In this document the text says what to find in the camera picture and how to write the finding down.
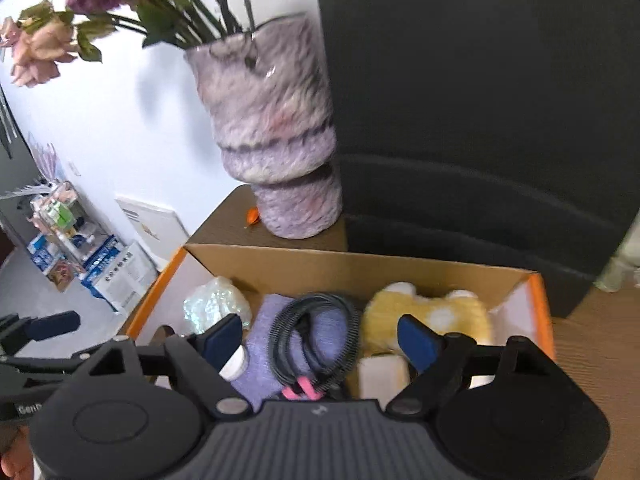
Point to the small orange object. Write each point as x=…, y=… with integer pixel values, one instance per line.
x=251, y=216

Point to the white wall vent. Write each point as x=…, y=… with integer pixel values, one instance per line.
x=150, y=225

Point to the small white yellow box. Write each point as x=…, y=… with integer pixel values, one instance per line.
x=382, y=375

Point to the white and yellow plush toy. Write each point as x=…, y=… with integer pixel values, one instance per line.
x=445, y=315

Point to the translucent pink hangers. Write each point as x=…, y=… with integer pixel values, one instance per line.
x=45, y=160

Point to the black paper bag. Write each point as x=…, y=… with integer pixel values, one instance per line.
x=475, y=110

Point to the purple textured vase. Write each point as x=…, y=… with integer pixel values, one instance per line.
x=270, y=125

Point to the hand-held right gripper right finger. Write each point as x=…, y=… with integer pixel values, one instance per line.
x=417, y=340

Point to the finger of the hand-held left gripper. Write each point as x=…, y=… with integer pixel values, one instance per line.
x=60, y=362
x=52, y=325

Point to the clear plastic bag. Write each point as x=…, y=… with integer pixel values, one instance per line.
x=215, y=305

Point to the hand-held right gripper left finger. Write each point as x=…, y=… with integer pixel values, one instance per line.
x=225, y=337

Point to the white wall outlet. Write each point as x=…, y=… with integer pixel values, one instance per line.
x=73, y=169

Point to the small white bottle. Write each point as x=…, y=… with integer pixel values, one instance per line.
x=235, y=364

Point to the red cardboard box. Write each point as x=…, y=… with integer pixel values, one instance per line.
x=310, y=265

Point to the stack of blue white boxes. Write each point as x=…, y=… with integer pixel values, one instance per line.
x=117, y=275

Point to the person's left hand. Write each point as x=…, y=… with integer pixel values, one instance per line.
x=15, y=455

